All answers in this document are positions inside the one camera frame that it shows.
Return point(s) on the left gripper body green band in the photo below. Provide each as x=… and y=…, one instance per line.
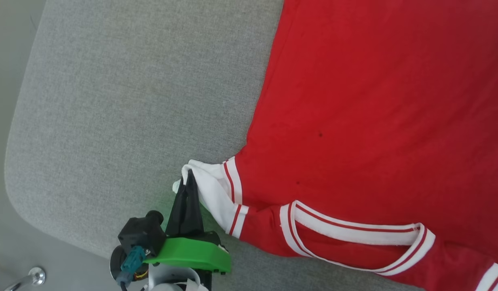
x=192, y=252

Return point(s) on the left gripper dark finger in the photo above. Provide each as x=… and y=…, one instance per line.
x=177, y=218
x=193, y=214

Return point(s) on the red Bulls basketball jersey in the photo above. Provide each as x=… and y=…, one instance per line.
x=374, y=121

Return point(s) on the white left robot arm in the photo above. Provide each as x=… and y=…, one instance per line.
x=168, y=279

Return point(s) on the shiny chrome metal fitting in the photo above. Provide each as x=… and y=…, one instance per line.
x=32, y=277

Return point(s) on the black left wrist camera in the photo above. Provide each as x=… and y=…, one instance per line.
x=142, y=234

